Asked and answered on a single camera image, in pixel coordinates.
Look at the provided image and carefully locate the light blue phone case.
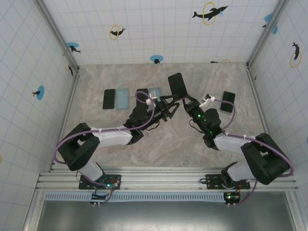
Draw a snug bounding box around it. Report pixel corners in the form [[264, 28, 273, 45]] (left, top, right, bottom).
[[116, 88, 131, 111], [148, 87, 162, 100]]

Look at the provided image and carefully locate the black smartphone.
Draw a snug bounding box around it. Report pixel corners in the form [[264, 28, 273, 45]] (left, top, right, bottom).
[[167, 73, 189, 99], [220, 91, 236, 113], [103, 89, 116, 110], [136, 88, 149, 106]]

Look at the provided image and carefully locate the black phone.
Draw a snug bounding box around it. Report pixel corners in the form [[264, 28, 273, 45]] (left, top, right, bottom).
[[167, 72, 189, 99], [219, 90, 236, 114]]

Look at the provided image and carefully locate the wide aluminium mounting beam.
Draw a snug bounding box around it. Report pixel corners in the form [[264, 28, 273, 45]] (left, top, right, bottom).
[[35, 167, 301, 193]]

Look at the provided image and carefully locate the small black controller board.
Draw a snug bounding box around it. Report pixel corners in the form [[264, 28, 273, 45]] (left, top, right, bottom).
[[223, 192, 241, 205], [90, 192, 113, 205]]

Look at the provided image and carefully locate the blue circle shark sticker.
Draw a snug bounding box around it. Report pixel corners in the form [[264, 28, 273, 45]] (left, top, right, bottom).
[[66, 42, 82, 54]]

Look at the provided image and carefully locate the grey metal sheet panel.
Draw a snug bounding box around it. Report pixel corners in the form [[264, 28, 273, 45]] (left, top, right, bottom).
[[36, 199, 298, 231]]

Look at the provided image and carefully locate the blue circle seal sticker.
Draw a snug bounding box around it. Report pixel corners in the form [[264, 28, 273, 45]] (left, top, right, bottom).
[[32, 85, 45, 100]]

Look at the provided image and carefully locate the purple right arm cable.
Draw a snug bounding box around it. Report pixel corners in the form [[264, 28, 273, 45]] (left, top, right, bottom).
[[213, 98, 295, 206]]

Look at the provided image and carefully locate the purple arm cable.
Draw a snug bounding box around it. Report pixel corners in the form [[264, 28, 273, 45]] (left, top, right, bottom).
[[213, 98, 295, 206], [54, 91, 156, 205]]

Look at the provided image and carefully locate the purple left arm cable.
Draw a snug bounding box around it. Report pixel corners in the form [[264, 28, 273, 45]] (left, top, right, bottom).
[[54, 91, 156, 205]]

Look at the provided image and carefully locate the aluminium side rail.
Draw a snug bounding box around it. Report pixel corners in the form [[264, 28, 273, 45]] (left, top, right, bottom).
[[49, 69, 81, 172], [245, 63, 272, 140]]

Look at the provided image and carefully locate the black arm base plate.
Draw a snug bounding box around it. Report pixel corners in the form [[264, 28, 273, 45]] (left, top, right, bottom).
[[78, 174, 122, 191], [206, 173, 251, 190]]

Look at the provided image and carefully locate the small dolphin yellow ring sticker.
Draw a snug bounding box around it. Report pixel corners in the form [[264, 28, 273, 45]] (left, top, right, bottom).
[[109, 24, 127, 40]]

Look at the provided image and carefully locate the white slotted cable duct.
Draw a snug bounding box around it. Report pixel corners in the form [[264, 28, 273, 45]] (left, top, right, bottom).
[[44, 192, 228, 202]]

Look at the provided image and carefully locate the aluminium frame post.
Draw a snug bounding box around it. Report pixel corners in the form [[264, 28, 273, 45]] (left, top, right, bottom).
[[33, 0, 80, 74], [246, 0, 289, 67]]

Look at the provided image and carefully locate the yellow ring seal sticker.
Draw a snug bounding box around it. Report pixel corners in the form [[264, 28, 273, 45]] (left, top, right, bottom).
[[65, 59, 74, 77]]

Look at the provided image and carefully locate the large dolphin yellow ring sticker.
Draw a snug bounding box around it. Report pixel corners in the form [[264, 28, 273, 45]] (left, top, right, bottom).
[[192, 1, 229, 26]]

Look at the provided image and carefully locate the tall dolphin yellow ring sticker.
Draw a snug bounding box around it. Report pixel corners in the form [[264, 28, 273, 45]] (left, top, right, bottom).
[[289, 41, 303, 69]]

